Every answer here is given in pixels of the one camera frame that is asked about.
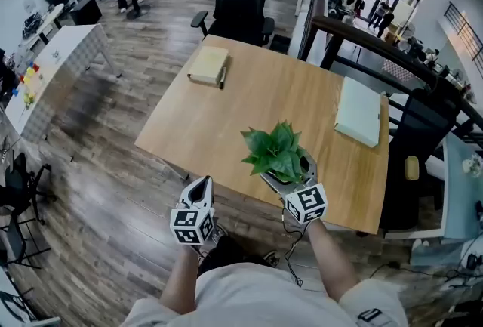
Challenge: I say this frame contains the yellow lidded container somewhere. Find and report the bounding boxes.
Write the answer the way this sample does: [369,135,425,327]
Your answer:
[405,155,420,181]

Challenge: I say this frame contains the person's right shoe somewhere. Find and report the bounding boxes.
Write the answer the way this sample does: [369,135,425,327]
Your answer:
[263,249,281,268]

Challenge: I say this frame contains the black crate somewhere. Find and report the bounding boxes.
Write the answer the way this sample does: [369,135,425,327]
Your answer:
[268,33,292,54]

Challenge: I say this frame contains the pale green flat box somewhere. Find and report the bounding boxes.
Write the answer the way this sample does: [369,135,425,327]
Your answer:
[334,76,386,148]

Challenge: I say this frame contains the black metal railing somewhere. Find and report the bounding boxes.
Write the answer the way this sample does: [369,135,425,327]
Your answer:
[301,14,483,138]

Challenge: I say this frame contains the white patterned table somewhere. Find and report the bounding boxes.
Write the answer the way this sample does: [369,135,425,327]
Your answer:
[4,23,122,143]

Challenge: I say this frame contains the green plant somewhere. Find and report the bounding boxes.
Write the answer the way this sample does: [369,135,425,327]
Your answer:
[240,120,309,185]

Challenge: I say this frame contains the light blue table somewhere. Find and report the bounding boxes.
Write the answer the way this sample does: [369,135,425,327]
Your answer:
[384,131,483,245]

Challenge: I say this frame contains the person's shoe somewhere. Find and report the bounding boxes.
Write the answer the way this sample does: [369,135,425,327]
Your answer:
[213,223,229,243]
[263,249,281,268]

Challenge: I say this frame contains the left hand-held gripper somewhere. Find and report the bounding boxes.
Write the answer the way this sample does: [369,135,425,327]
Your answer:
[169,175,216,245]

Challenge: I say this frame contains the person's right forearm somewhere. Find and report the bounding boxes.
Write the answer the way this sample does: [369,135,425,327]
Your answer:
[307,220,359,302]

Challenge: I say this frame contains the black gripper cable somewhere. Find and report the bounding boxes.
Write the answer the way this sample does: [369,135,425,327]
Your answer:
[281,208,305,288]

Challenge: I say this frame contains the small white flower pot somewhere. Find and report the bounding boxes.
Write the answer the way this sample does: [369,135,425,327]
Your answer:
[462,153,483,178]

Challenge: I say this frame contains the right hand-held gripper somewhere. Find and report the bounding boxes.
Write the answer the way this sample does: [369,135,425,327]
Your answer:
[259,150,328,225]

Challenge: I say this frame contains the coloured toy blocks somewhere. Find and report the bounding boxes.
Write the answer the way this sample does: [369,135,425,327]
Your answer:
[11,60,42,98]

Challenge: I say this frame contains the beige book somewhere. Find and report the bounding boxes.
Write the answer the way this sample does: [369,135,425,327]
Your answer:
[186,45,230,87]

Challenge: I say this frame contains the person's left shoe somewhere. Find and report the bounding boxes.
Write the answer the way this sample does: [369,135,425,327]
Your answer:
[213,223,229,243]

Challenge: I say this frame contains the person's white shirt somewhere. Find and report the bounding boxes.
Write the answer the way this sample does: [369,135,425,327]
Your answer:
[120,261,411,327]

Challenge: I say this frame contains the black cabinet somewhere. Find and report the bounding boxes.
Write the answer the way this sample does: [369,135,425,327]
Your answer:
[69,0,103,26]

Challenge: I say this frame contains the person's left forearm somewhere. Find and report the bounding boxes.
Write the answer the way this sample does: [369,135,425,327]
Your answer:
[160,244,199,315]

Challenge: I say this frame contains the wooden table with white legs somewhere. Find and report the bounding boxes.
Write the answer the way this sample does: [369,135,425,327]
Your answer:
[134,34,390,236]

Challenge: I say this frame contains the person's black trousers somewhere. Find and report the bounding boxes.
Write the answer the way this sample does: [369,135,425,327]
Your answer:
[198,234,273,276]

